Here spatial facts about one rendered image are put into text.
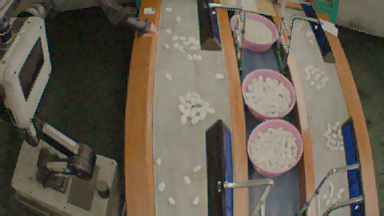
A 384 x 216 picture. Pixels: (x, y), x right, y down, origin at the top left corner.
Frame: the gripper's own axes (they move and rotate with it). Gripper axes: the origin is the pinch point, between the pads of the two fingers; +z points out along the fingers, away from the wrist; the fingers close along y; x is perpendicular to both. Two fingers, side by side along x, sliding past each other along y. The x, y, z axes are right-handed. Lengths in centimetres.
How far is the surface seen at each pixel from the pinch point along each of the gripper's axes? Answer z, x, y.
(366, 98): 189, -43, 39
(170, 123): 13.6, 5.3, -38.7
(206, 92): 24.5, -3.8, -23.1
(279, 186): 53, -18, -68
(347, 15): 171, -65, 123
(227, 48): 31.0, -12.5, 1.2
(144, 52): 2.0, 11.2, -1.9
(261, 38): 48, -23, 15
